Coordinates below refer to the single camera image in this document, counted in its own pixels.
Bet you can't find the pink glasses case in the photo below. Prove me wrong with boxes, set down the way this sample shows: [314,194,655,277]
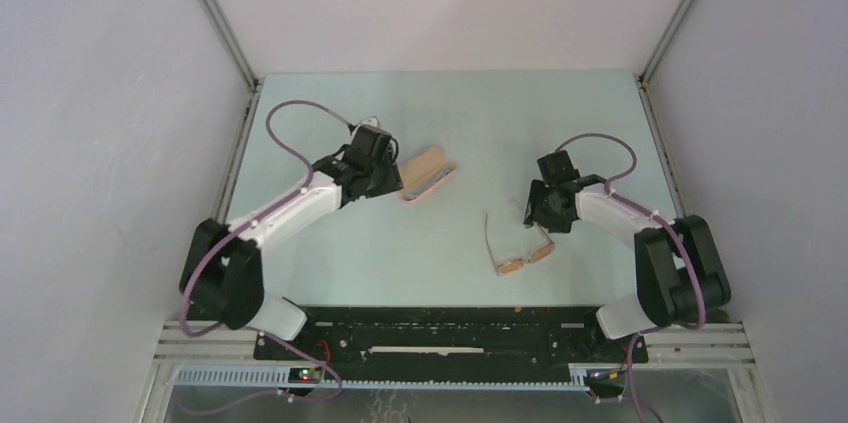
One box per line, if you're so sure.
[399,146,458,203]

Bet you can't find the orange tinted sunglasses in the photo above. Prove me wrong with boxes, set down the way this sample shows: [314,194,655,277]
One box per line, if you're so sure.
[483,201,556,276]

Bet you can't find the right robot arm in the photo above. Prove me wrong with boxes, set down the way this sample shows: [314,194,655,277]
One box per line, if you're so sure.
[524,150,732,361]

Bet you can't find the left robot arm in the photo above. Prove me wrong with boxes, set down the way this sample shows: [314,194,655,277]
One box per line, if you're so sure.
[179,123,403,360]

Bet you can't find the right controller board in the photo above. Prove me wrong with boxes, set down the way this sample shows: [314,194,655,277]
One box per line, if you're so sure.
[586,370,627,386]

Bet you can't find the controller board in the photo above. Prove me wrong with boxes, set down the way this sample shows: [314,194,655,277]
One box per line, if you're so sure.
[586,370,627,386]
[288,367,324,384]

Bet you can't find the left controller board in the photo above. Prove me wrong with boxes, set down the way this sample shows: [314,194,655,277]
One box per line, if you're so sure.
[288,367,324,384]

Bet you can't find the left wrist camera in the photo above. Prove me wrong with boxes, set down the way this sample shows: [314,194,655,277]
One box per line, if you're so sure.
[358,116,381,128]

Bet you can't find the right aluminium frame post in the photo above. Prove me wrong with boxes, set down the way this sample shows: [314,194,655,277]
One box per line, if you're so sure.
[638,0,698,87]

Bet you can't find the aluminium frame post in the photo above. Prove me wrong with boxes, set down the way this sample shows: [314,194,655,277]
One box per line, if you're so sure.
[198,0,259,92]
[638,0,698,87]

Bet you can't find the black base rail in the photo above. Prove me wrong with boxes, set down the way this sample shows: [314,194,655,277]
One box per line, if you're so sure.
[293,306,647,382]

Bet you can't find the aluminium extrusion rail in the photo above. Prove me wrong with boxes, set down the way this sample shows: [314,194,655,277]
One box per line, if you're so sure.
[639,323,755,369]

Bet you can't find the white cable duct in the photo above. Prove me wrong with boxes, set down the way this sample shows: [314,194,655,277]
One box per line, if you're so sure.
[173,365,588,391]

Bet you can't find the left aluminium frame post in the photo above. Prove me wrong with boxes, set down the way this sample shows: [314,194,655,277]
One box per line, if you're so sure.
[198,0,259,92]

